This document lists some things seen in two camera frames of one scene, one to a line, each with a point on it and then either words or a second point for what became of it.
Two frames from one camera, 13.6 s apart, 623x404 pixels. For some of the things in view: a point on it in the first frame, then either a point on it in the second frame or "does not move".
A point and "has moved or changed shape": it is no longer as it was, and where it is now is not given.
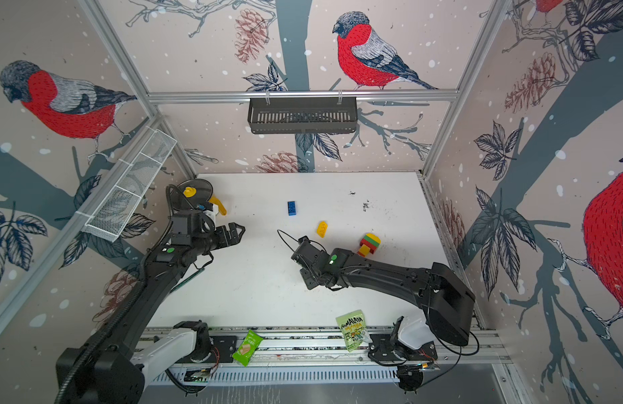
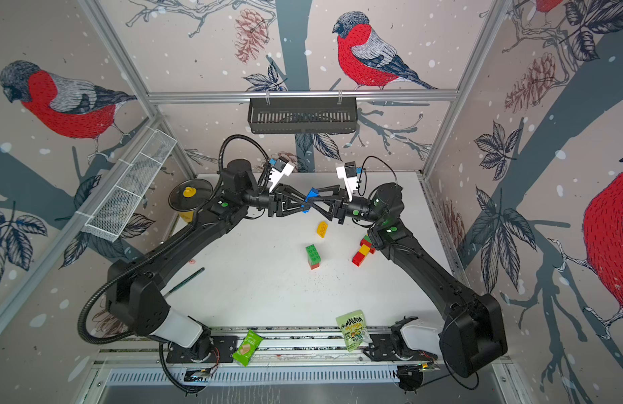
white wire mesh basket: (125, 187) does not move
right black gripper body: (311, 278) to (364, 209)
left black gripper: (235, 237) to (286, 189)
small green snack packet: (247, 348) does not move
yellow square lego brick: (364, 250) does not move
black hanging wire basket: (301, 115) does not move
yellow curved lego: (322, 228) does not move
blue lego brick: (291, 208) has moved or changed shape
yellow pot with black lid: (192, 193) does not move
